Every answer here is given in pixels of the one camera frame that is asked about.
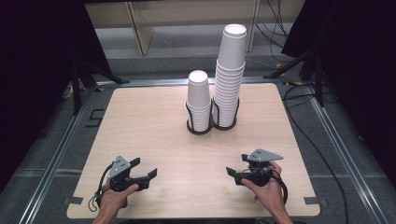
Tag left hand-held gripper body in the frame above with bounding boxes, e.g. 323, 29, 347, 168
98, 155, 135, 192

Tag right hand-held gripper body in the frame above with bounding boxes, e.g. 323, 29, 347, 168
241, 148, 284, 188

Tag black cup holder rack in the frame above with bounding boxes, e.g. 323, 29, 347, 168
185, 96, 241, 136

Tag short stack of white cups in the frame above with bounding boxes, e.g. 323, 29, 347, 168
186, 69, 213, 133

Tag tall stack of white cups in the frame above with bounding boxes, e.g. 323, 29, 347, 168
212, 23, 248, 129

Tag person's left hand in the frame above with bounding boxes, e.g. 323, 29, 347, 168
98, 184, 140, 217

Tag person's right hand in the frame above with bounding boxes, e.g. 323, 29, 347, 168
241, 161, 290, 217

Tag black stand legs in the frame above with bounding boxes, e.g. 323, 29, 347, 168
69, 59, 131, 116
263, 46, 327, 108

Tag small pale floor object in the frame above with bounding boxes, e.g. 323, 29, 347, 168
61, 81, 87, 100

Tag dark curtain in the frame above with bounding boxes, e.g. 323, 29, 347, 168
281, 0, 396, 189
0, 0, 114, 194

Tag long black floor cable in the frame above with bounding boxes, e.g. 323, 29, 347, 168
281, 83, 350, 224

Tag black table bracket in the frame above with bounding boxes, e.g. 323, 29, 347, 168
303, 196, 329, 206
64, 196, 84, 206

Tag metal floor rail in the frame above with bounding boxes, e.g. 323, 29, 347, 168
18, 88, 95, 224
306, 86, 390, 224
94, 76, 301, 89

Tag light wooden furniture frame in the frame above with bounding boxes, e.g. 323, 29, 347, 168
84, 0, 262, 57

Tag bundle of black cables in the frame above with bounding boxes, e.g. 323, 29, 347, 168
255, 0, 291, 63

